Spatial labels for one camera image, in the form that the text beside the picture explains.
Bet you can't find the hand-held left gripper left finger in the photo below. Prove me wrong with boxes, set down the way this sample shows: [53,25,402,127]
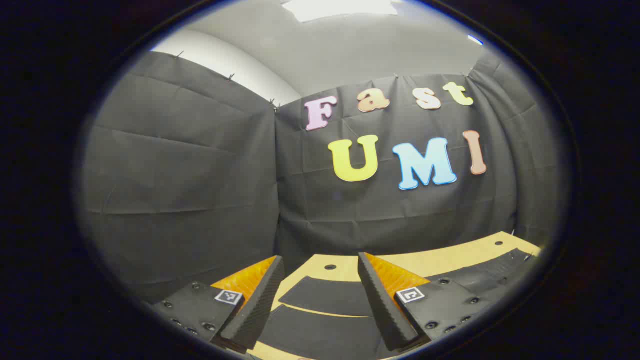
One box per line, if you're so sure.
[150,255,287,356]

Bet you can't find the ceiling light panel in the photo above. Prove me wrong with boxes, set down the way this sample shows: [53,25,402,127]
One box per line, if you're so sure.
[282,0,401,23]

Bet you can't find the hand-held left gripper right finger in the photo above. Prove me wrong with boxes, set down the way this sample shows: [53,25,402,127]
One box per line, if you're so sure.
[357,252,501,353]

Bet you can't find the black backdrop cloth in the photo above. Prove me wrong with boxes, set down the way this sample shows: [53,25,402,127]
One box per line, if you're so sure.
[80,50,571,306]

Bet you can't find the dark grey jeans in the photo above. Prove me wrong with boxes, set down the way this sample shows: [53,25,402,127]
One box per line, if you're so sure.
[257,247,538,360]

